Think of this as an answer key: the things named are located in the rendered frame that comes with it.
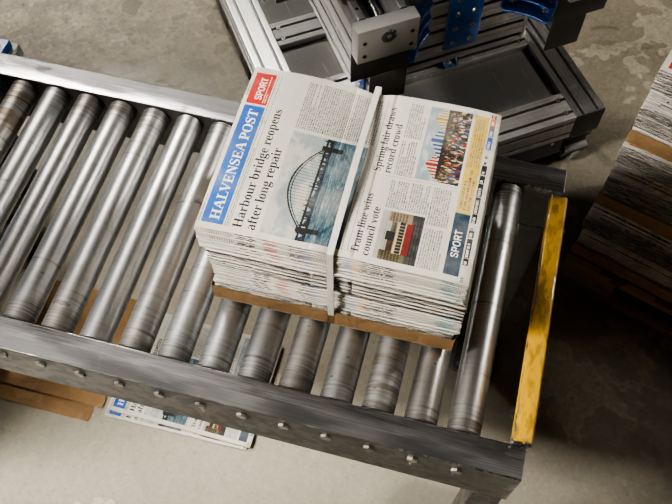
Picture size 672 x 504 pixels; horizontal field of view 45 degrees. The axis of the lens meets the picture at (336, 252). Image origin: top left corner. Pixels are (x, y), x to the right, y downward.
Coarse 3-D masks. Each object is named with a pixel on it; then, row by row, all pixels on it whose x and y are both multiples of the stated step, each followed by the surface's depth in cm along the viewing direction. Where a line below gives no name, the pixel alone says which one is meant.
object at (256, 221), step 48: (288, 96) 117; (336, 96) 117; (240, 144) 113; (288, 144) 113; (336, 144) 113; (240, 192) 109; (288, 192) 109; (240, 240) 107; (288, 240) 105; (240, 288) 122; (288, 288) 118
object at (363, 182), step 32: (384, 96) 118; (352, 128) 115; (384, 128) 115; (352, 160) 112; (352, 192) 109; (320, 224) 107; (352, 224) 107; (320, 256) 106; (352, 256) 104; (320, 288) 116
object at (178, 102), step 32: (0, 64) 151; (32, 64) 151; (96, 96) 148; (128, 96) 147; (160, 96) 147; (192, 96) 147; (96, 128) 157; (512, 160) 140; (544, 192) 138; (544, 224) 146
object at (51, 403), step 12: (132, 300) 215; (0, 384) 204; (0, 396) 202; (12, 396) 202; (24, 396) 202; (36, 396) 202; (48, 396) 202; (48, 408) 201; (60, 408) 201; (72, 408) 201; (84, 408) 201; (84, 420) 199
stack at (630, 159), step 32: (640, 128) 161; (640, 160) 167; (608, 192) 180; (640, 192) 175; (608, 224) 190; (576, 256) 206; (608, 256) 199; (640, 256) 193; (608, 288) 209; (640, 288) 202; (640, 320) 212
